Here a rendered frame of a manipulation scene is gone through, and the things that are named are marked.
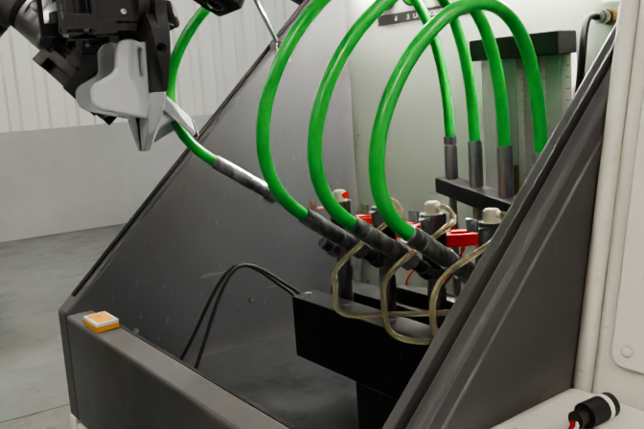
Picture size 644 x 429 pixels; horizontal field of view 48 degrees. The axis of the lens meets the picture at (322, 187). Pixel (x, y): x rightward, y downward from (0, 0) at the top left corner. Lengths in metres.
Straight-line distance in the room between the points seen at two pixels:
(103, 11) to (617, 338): 0.48
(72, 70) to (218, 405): 0.46
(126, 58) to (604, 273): 0.43
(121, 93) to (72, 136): 6.75
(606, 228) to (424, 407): 0.22
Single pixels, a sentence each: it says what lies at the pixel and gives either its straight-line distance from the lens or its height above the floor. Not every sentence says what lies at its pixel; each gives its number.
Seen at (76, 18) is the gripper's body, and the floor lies 1.31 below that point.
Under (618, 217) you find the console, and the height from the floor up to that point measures 1.12.
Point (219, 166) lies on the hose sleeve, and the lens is 0.93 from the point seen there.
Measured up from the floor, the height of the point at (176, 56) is 1.29.
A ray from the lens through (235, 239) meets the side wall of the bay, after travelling 1.19.
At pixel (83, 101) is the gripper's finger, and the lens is 0.64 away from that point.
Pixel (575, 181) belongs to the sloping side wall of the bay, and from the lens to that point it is 0.64.
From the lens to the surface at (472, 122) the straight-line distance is 0.94.
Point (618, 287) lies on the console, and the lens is 0.65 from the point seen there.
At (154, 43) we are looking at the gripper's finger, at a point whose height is 1.29.
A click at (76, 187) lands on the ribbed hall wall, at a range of 7.39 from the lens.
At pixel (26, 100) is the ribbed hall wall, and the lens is 7.30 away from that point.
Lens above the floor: 1.25
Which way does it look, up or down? 8 degrees down
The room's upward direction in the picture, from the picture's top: 4 degrees counter-clockwise
